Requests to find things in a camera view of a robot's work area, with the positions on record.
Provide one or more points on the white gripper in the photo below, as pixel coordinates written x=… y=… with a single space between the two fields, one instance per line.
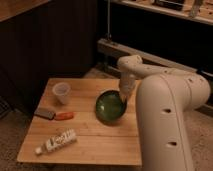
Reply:
x=126 y=86

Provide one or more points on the green ceramic bowl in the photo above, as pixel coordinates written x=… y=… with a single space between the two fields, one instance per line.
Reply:
x=109 y=107

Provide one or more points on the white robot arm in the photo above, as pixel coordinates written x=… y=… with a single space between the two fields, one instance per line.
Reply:
x=162 y=96

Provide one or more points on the grey metal beam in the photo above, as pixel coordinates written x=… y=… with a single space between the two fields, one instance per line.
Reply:
x=150 y=60

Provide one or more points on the wooden table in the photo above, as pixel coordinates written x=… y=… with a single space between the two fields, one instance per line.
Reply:
x=97 y=143

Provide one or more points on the vertical metal pole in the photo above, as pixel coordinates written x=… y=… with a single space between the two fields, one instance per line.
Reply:
x=108 y=20

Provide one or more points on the clear plastic cup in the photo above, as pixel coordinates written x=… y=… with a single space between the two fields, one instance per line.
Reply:
x=61 y=91

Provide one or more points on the white plastic bottle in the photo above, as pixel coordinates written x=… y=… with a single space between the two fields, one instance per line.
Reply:
x=56 y=142

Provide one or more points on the orange red block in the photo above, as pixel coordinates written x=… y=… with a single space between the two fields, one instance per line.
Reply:
x=64 y=116

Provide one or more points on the grey sponge block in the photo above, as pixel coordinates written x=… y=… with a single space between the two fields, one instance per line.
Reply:
x=44 y=113

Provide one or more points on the wooden shelf with items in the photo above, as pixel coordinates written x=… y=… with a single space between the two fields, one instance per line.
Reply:
x=194 y=10

